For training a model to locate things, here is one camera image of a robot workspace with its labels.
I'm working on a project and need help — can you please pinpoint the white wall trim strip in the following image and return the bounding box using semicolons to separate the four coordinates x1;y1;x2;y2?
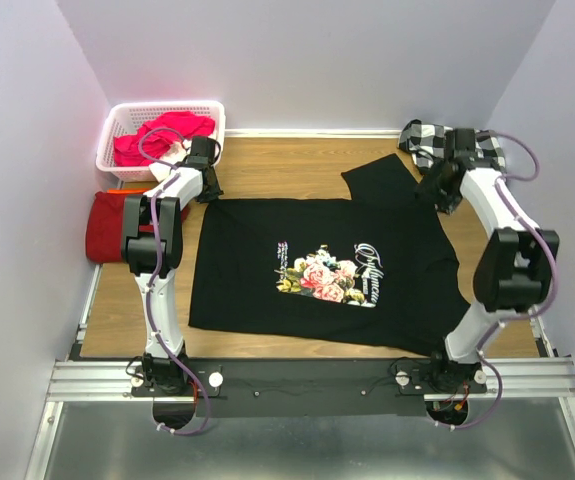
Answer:
225;128;401;139

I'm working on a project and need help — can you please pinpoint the black floral print t-shirt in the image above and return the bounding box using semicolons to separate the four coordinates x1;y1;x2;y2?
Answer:
189;154;469;355

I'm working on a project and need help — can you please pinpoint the pink red garment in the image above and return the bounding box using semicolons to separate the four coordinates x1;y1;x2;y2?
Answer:
113;111;216;167

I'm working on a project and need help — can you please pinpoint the white plastic laundry basket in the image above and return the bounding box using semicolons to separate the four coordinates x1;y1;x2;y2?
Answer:
96;100;226;182

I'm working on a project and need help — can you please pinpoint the aluminium frame rail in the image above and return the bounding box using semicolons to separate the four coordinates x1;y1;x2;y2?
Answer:
23;264;575;480

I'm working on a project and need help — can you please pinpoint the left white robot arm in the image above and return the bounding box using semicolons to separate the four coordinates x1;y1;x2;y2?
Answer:
121;136;223;396

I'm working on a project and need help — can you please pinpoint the purple cable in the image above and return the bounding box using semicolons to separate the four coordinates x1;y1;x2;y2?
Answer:
138;127;213;438
434;130;561;432

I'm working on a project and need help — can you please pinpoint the white garment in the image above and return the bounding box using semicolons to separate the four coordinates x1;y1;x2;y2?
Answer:
148;140;192;183

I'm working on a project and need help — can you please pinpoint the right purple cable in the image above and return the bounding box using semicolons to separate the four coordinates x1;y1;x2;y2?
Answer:
434;130;561;432

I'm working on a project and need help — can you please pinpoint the folded dark red t-shirt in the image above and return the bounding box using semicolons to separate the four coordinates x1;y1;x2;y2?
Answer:
85;192;188;271

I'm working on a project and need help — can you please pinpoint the folded orange garment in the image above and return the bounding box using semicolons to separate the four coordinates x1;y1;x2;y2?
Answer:
105;188;148;195

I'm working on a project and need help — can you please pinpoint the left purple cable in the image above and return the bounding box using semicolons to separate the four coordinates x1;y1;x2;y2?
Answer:
138;127;213;438

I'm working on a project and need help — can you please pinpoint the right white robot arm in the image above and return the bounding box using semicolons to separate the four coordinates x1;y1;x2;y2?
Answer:
416;128;560;393

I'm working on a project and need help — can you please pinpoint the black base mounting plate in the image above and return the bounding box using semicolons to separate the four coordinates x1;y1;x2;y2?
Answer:
126;357;487;419

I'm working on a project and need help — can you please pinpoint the black white checkered shirt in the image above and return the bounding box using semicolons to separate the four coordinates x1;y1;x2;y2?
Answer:
398;119;506;175

